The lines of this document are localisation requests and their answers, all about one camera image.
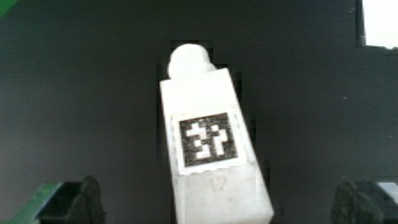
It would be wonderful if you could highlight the white sheet with tags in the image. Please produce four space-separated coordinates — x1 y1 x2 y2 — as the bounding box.
362 0 398 49

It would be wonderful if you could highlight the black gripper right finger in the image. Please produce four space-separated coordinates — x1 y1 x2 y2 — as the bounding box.
330 179 398 224

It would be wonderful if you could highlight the white table leg with tag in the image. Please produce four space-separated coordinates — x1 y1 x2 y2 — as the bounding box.
159 44 273 224

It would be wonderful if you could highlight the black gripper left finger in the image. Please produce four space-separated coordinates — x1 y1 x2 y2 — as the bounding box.
15 176 106 224

